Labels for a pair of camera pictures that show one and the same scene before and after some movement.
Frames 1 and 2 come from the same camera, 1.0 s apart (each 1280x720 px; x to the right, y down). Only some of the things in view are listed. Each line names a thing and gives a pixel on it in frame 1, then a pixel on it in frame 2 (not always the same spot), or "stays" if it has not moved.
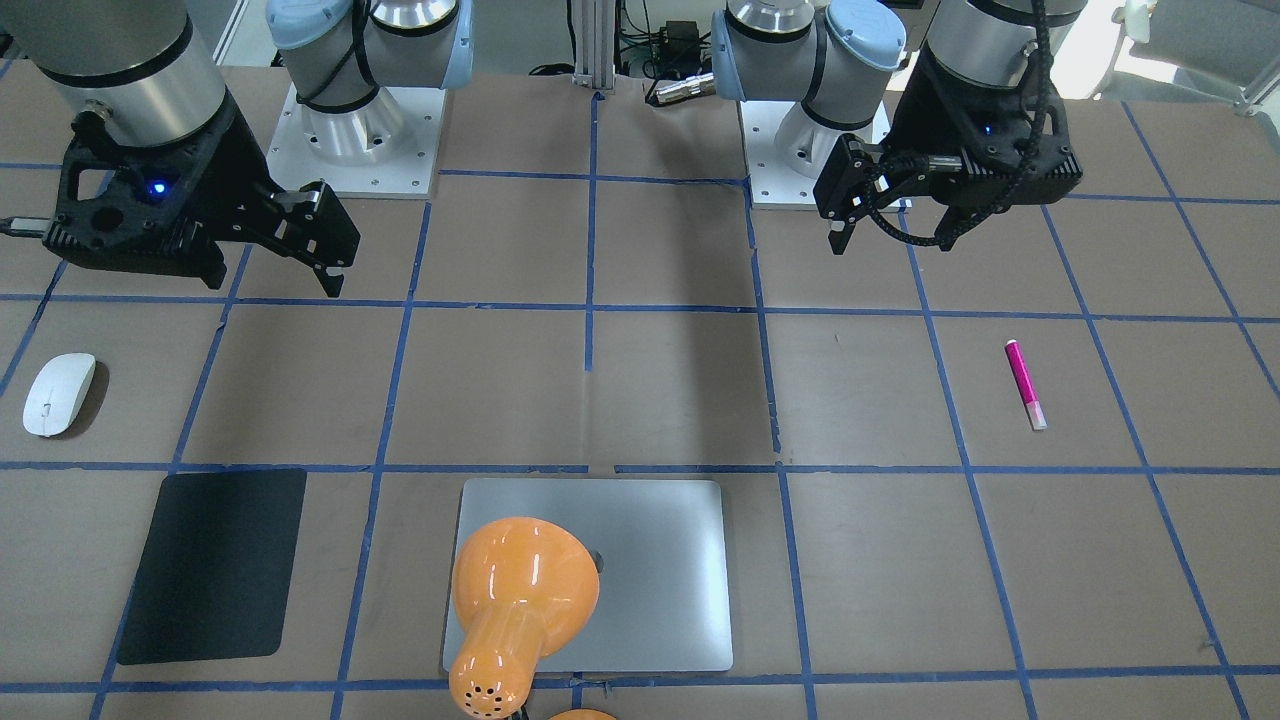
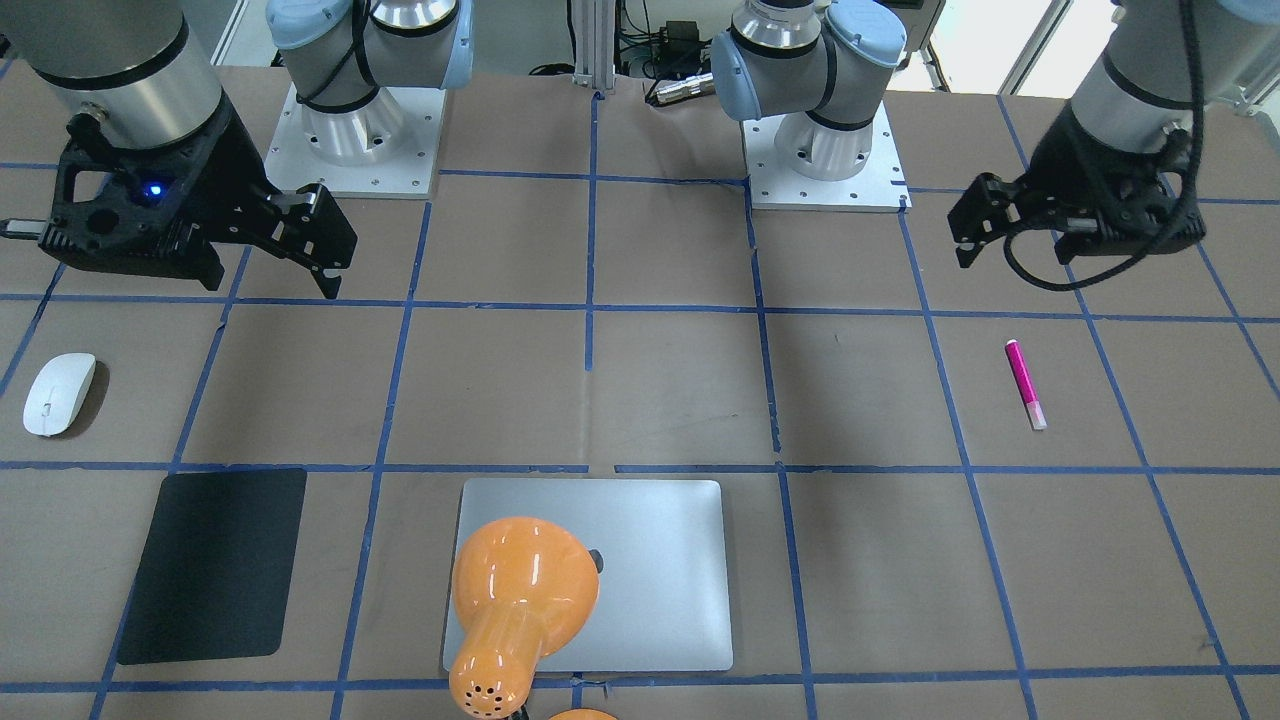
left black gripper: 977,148 → 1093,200
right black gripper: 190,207 stays
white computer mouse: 58,386 stays
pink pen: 1029,396 stays
